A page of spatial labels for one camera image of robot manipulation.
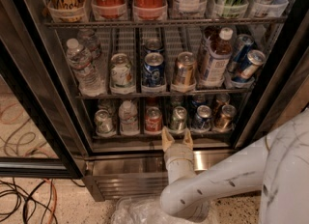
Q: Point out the gold can middle shelf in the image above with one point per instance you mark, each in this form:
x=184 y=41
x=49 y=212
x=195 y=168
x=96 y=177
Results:
x=184 y=69

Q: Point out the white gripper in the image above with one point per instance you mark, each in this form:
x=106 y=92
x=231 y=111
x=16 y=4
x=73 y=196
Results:
x=179 y=154

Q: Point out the blue silver can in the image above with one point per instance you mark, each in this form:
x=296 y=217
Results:
x=248 y=66
x=242 y=45

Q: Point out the blue can middle shelf front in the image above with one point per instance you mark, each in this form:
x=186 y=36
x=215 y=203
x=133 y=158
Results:
x=153 y=70

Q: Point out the glass fridge door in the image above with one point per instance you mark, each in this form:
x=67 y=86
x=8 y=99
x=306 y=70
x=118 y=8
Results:
x=281 y=91
x=29 y=145

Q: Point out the green soda can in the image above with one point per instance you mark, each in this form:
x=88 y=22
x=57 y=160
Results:
x=178 y=119

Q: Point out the blue can middle shelf rear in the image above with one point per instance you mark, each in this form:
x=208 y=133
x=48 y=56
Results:
x=153 y=45

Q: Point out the blue silver can rear right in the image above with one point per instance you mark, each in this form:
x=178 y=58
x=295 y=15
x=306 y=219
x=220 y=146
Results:
x=242 y=45

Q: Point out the red cola can bottom shelf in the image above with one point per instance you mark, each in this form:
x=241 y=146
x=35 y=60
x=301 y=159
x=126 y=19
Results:
x=153 y=119

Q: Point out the clear plastic bag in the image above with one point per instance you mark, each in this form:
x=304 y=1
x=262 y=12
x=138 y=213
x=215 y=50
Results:
x=147 y=210

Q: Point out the white green can middle shelf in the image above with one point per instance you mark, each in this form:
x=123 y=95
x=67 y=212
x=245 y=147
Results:
x=121 y=71

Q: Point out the blue silver can front right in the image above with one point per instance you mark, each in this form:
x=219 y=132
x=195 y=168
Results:
x=248 y=66

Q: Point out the blue can shelf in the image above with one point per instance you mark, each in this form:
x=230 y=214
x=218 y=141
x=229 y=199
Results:
x=202 y=118
x=153 y=70
x=198 y=100
x=153 y=45

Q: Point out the water bottle middle shelf rear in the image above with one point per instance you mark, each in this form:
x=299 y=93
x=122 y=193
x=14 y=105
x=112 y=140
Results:
x=89 y=39

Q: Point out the rear green can bottom shelf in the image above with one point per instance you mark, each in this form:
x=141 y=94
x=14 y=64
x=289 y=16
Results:
x=176 y=101

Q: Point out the right glass fridge door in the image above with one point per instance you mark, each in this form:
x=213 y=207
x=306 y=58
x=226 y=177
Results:
x=281 y=91

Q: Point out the copper can shelf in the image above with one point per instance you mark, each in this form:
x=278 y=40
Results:
x=225 y=116
x=219 y=100

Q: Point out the rear blue can bottom shelf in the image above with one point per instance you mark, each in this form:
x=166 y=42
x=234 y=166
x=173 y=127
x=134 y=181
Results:
x=198 y=100

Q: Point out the rear copper can bottom shelf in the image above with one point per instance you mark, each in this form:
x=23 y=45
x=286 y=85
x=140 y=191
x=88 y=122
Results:
x=219 y=100

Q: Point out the small water bottle bottom shelf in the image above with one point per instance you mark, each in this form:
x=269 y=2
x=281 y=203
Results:
x=128 y=115

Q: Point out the water bottle middle shelf front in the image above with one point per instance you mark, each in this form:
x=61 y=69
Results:
x=85 y=71

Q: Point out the white green can bottom left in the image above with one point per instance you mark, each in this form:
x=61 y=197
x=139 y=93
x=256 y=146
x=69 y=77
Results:
x=104 y=122

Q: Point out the stainless steel fridge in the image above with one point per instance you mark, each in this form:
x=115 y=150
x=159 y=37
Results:
x=124 y=165

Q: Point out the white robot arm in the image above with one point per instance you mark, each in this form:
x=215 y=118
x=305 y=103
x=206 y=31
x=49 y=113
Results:
x=277 y=165

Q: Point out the tea bottle white cap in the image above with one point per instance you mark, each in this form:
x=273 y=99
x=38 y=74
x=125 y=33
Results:
x=214 y=55

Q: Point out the left glass fridge door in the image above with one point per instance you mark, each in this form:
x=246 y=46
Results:
x=29 y=145

